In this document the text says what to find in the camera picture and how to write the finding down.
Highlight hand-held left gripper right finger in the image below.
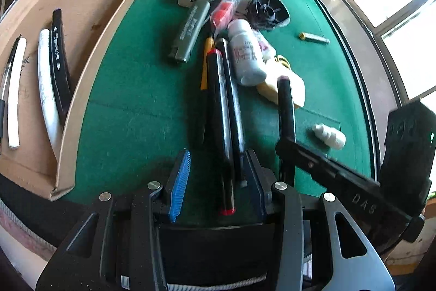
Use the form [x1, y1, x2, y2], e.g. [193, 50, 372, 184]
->
[243, 149, 396, 291]

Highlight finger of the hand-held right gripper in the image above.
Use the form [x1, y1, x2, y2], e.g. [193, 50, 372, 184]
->
[275, 137, 334, 193]

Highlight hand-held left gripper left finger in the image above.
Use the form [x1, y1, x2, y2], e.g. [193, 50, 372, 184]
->
[36, 149, 191, 291]

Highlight black marker pen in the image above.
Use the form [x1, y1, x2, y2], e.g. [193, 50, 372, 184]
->
[277, 77, 297, 182]
[216, 38, 246, 181]

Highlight black marker with red end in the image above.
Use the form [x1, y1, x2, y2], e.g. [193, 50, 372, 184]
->
[206, 50, 237, 217]

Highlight black round ribbed cap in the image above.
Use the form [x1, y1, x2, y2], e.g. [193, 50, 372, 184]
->
[247, 0, 290, 31]

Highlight cardboard box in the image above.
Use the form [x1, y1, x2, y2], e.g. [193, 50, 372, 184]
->
[0, 0, 156, 201]

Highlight small white dropper bottle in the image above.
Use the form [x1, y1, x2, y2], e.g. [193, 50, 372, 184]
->
[312, 124, 347, 150]

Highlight cream plastic bottle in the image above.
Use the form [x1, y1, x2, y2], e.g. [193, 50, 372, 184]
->
[255, 58, 306, 109]

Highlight small yellow object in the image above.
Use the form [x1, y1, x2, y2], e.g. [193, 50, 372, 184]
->
[275, 54, 292, 69]

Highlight white bottle with red label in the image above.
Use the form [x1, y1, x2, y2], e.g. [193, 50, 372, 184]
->
[227, 19, 267, 86]

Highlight pink and white tube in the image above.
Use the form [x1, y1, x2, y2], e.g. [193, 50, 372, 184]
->
[253, 30, 276, 61]

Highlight dark pen with yellow end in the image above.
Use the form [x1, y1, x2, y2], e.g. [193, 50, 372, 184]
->
[299, 32, 331, 45]

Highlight grey utility knife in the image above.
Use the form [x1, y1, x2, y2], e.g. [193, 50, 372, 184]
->
[167, 1, 212, 64]

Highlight curved white plastic strip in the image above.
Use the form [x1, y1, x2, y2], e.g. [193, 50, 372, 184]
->
[38, 28, 64, 157]

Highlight clear case with red contents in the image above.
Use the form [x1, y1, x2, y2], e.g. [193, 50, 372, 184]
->
[209, 0, 248, 30]

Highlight straight white plastic tube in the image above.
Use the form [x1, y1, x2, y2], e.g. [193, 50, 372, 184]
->
[7, 38, 27, 149]

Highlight black and silver pen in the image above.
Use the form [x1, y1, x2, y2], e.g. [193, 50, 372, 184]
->
[0, 35, 22, 155]

